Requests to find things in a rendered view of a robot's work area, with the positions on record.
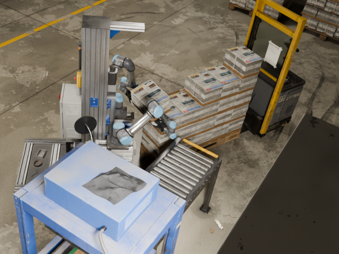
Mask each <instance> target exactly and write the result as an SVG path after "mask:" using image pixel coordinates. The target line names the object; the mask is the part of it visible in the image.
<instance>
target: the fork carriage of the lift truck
mask: <svg viewBox="0 0 339 254"><path fill-rule="evenodd" d="M261 122H262V118H261V117H260V116H259V115H258V114H256V113H255V112H254V111H253V110H252V109H250V108H249V107H248V110H247V112H246V116H245V119H244V121H243V125H244V126H246V127H247V128H248V130H249V131H250V132H251V133H252V134H253V135H256V134H257V133H258V130H259V127H260V124H261Z"/></svg>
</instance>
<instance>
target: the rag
mask: <svg viewBox="0 0 339 254"><path fill-rule="evenodd" d="M146 185H147V183H146V182H144V181H143V180H141V179H139V178H137V177H134V176H131V175H129V174H127V173H126V172H124V171H123V170H121V169H120V168H118V167H115V168H114V169H112V170H111V171H109V172H106V173H103V174H101V175H99V176H98V177H96V178H94V179H92V180H91V181H89V182H88V183H86V184H84V185H82V187H84V188H86V189H88V190H89V191H90V192H92V193H93V194H95V195H97V196H99V197H101V198H104V199H106V200H108V201H110V202H111V203H112V204H113V205H115V204H117V203H118V202H120V201H121V200H123V199H124V198H125V197H127V196H128V195H129V194H131V193H134V192H137V191H140V190H141V189H143V188H144V187H145V186H146Z"/></svg>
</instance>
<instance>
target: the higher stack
mask: <svg viewBox="0 0 339 254"><path fill-rule="evenodd" d="M262 61H263V58H261V57H260V56H258V55H257V54H255V53H254V52H253V51H251V50H250V49H248V48H247V47H245V46H243V45H241V46H237V47H233V48H230V49H227V52H226V53H225V59H224V62H225V63H226V64H227V65H229V66H230V67H231V68H233V70H236V71H237V72H238V73H240V74H241V75H242V76H246V75H249V74H253V73H256V72H258V71H260V68H261V63H262ZM223 66H224V65H223ZM224 67H225V68H226V69H228V68H227V67H226V66H224ZM228 70H229V71H230V72H232V71H231V70H230V69H228ZM232 73H233V74H234V75H235V76H237V77H238V78H239V79H240V80H241V83H240V86H239V90H238V91H239V92H240V91H243V90H246V89H249V88H252V87H254V86H255V84H256V82H257V78H258V75H254V76H251V77H248V78H245V79H242V78H240V77H239V76H238V75H236V74H235V73H234V72H232ZM252 92H253V90H250V91H247V92H244V93H241V94H238V95H237V97H236V100H235V106H237V105H240V104H242V103H245V102H248V101H250V100H251V96H252ZM248 105H249V104H246V105H243V106H240V107H238V108H235V109H233V113H232V117H231V119H234V118H237V117H240V116H242V115H245V114H246V112H247V110H248ZM244 119H245V117H242V118H240V119H237V120H235V121H232V122H230V123H229V127H228V130H227V133H229V132H231V131H233V130H236V129H239V128H241V127H242V125H243V121H244ZM240 132H241V130H238V131H236V132H233V133H231V134H229V135H226V136H225V140H224V143H226V142H228V141H230V140H233V139H235V138H238V137H239V135H240Z"/></svg>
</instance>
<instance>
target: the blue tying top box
mask: <svg viewBox="0 0 339 254"><path fill-rule="evenodd" d="M115 167H118V168H120V169H121V170H123V171H124V172H126V173H127V174H129V175H131V176H134V177H137V178H139V179H141V180H143V181H144V182H146V183H147V185H146V186H145V187H144V188H143V189H141V190H139V191H137V192H134V193H131V194H129V195H128V196H127V197H125V198H124V199H123V200H121V201H120V202H118V203H117V204H115V205H113V204H112V203H111V202H110V201H108V200H106V199H104V198H101V197H99V196H97V195H95V194H93V193H92V192H90V191H89V190H88V189H86V188H84V187H82V185H84V184H86V183H88V182H89V181H91V180H92V179H94V178H96V177H98V176H99V175H101V174H103V173H106V172H109V171H111V170H112V169H114V168H115ZM159 180H160V179H159V178H158V177H156V176H154V175H152V174H150V173H148V172H147V171H145V170H143V169H141V168H139V167H138V166H136V165H134V164H132V163H130V162H129V161H127V160H125V159H123V158H121V157H120V156H118V155H116V154H114V153H112V152H111V151H109V150H107V149H105V148H103V147H101V146H100V145H98V144H96V143H94V142H92V141H91V140H89V141H88V142H87V143H85V144H84V145H83V146H81V147H80V148H79V149H78V150H76V151H75V152H74V153H72V154H71V155H70V156H69V157H67V158H66V159H65V160H63V161H62V162H61V163H60V164H58V165H57V166H56V167H54V168H53V169H52V170H51V171H49V172H48V173H47V174H46V175H44V185H45V196H46V197H47V198H49V199H51V200H52V201H54V202H55V203H57V204H58V205H60V206H62V207H63V208H65V209H66V210H68V211H69V212H71V213H72V214H74V215H76V216H77V217H79V218H80V219H82V220H83V221H85V222H87V223H88V224H90V225H91V226H93V227H94V228H96V229H97V230H99V231H100V230H101V228H102V227H103V226H106V228H107V229H106V231H104V232H103V233H104V234H105V235H107V236H108V237H110V238H112V239H113V240H115V241H116V242H118V241H119V240H120V238H121V237H122V236H123V235H124V234H125V233H126V232H127V231H128V230H129V228H130V227H131V226H132V225H133V224H134V223H135V222H136V221H137V219H138V218H139V217H140V216H141V215H142V214H143V213H144V212H145V211H146V209H147V208H148V207H149V206H150V205H151V204H152V203H153V202H154V200H155V199H156V197H157V191H158V185H159Z"/></svg>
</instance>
